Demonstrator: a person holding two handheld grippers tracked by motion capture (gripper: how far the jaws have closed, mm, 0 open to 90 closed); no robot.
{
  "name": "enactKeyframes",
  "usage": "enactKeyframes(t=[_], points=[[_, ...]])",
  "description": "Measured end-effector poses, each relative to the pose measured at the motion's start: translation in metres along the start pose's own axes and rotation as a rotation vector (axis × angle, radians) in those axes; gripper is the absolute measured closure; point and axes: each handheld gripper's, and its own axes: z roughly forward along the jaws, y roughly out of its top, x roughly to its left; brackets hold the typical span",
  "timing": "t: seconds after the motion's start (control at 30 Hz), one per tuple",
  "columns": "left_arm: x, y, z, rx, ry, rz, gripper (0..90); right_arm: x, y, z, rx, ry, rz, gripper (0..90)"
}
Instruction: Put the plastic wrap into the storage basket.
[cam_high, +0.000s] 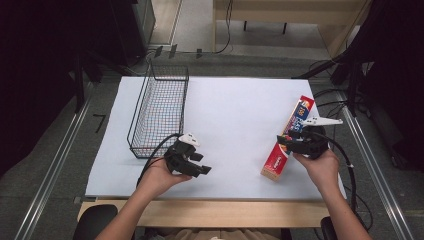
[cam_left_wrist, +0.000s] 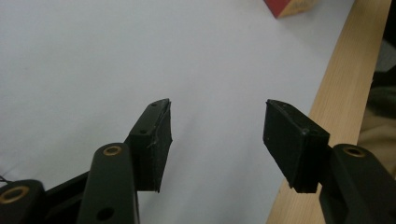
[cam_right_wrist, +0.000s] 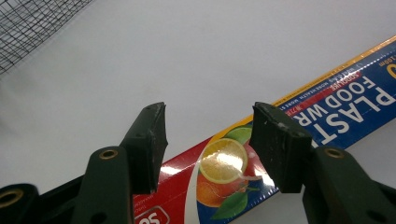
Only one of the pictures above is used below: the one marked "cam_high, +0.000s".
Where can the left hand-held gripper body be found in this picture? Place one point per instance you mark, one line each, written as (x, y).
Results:
(178, 156)

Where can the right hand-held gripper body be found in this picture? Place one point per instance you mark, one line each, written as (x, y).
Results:
(313, 143)

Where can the red toothpaste box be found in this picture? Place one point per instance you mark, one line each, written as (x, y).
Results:
(278, 160)

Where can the person's right hand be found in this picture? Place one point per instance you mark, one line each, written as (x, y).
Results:
(320, 168)

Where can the person's left hand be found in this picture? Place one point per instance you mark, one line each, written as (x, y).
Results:
(158, 178)

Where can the white table sheet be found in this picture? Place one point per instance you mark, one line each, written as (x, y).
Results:
(233, 116)

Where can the wooden table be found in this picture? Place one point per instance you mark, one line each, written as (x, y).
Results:
(233, 213)

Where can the black stand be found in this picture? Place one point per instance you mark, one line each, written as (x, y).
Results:
(351, 83)
(79, 83)

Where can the black chair armrest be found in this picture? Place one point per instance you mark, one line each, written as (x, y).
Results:
(95, 221)
(328, 228)

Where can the black curtain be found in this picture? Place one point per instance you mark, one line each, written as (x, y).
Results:
(36, 66)
(396, 73)

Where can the light wooden bench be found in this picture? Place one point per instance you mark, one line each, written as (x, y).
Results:
(283, 10)

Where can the dark cabinet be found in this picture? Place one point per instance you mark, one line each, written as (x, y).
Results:
(133, 30)

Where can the metal floor rail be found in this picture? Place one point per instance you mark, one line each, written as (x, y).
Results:
(53, 166)
(376, 173)

